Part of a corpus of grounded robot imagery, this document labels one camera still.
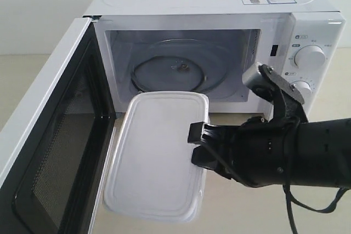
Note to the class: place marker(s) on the lower white control knob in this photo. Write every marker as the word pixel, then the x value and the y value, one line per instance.
pixel 304 88

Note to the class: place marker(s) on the clear plastic lidded container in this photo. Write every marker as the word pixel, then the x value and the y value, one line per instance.
pixel 151 175

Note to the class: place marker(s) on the white Midea microwave oven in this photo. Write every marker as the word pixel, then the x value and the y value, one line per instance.
pixel 271 34

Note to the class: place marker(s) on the white control knob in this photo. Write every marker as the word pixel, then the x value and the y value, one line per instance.
pixel 309 58
pixel 304 88

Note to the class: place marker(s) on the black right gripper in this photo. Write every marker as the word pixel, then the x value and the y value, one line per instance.
pixel 257 153

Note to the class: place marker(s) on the upper white control knob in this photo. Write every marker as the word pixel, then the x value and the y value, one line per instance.
pixel 309 58

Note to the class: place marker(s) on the white microwave door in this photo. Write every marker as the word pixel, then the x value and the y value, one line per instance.
pixel 54 145

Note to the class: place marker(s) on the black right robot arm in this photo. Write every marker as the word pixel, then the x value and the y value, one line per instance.
pixel 322 154

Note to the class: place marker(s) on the glass turntable plate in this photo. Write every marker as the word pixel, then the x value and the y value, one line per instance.
pixel 187 65

